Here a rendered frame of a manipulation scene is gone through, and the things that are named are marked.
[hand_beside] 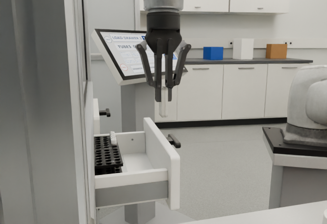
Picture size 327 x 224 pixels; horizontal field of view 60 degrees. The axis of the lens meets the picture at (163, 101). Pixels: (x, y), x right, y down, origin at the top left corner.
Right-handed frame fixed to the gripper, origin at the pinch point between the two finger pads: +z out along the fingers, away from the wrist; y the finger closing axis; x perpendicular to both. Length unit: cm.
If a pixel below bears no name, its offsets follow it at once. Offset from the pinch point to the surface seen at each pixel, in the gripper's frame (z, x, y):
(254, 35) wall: -25, -341, -230
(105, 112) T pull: 8.4, -27.0, 12.4
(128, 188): 12.6, 16.0, 10.5
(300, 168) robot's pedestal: 29, -14, -53
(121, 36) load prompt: -17, -88, 1
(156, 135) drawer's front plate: 6.6, 5.1, 2.8
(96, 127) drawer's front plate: 9.3, -13.8, 15.7
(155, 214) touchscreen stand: 95, -97, -19
